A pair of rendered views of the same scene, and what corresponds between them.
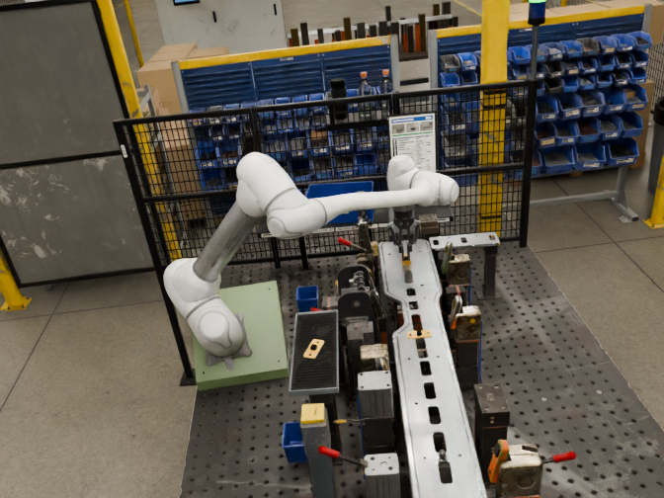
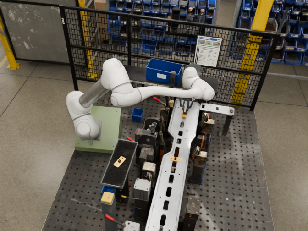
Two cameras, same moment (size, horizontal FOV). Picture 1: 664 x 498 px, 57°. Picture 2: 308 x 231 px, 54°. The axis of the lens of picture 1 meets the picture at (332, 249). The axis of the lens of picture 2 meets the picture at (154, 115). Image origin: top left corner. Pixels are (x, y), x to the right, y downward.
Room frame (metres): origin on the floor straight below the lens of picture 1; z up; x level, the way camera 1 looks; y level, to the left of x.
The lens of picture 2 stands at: (0.31, -0.25, 2.72)
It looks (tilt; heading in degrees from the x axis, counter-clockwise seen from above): 44 degrees down; 6
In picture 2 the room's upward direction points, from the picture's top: 3 degrees clockwise
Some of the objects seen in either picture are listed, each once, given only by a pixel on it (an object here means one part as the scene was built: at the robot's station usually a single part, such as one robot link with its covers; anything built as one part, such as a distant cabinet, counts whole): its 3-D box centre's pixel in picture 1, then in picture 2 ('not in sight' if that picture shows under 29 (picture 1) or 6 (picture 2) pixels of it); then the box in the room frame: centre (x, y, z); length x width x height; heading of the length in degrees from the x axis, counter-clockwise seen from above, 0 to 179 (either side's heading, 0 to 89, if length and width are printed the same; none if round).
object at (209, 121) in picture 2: (458, 293); (206, 135); (2.06, -0.50, 0.87); 0.12 x 0.09 x 0.35; 86
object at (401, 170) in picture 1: (404, 176); (190, 78); (2.12, -0.30, 1.39); 0.13 x 0.11 x 0.16; 44
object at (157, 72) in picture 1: (198, 103); not in sight; (6.66, 1.26, 0.52); 1.20 x 0.80 x 1.05; 178
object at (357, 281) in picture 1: (360, 334); (150, 148); (1.78, -0.07, 0.94); 0.18 x 0.13 x 0.49; 176
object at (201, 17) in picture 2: (386, 92); (200, 20); (2.78, -0.33, 1.53); 0.06 x 0.06 x 0.20
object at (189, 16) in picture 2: (365, 94); (189, 19); (2.78, -0.23, 1.53); 0.06 x 0.06 x 0.20
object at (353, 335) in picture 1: (360, 379); (142, 172); (1.59, -0.04, 0.90); 0.05 x 0.05 x 0.40; 86
